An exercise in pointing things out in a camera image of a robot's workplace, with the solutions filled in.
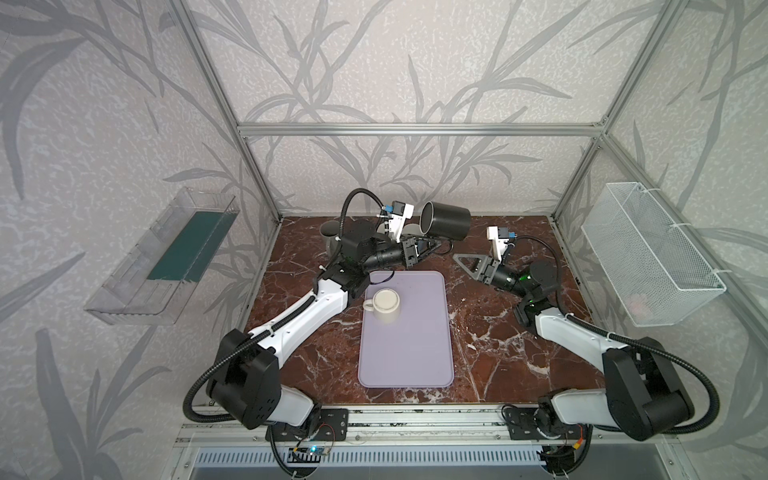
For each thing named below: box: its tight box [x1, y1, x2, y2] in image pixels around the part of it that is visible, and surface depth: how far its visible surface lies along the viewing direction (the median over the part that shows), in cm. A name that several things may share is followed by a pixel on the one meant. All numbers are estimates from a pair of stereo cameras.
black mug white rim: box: [419, 201, 471, 241], surface depth 69 cm
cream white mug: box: [363, 288, 401, 314], surface depth 90 cm
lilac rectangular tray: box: [358, 270, 455, 389], surface depth 88 cm
